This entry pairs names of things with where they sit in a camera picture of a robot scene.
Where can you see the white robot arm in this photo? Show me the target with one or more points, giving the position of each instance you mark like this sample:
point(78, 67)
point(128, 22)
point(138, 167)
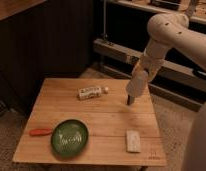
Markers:
point(167, 31)

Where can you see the thin metal pole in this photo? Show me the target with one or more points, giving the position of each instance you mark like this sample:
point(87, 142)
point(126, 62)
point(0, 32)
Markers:
point(104, 20)

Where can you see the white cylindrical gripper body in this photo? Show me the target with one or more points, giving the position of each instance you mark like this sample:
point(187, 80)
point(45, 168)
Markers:
point(137, 84)

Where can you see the white plastic bottle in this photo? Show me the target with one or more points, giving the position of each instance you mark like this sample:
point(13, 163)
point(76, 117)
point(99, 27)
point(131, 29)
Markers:
point(92, 92)

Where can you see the wooden wall shelf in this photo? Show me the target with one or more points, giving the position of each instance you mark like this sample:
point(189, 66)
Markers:
point(199, 15)

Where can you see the wooden table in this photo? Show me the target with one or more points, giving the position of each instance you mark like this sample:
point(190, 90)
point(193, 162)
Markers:
point(107, 118)

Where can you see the orange carrot toy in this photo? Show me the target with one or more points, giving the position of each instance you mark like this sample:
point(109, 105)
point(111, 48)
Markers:
point(40, 132)

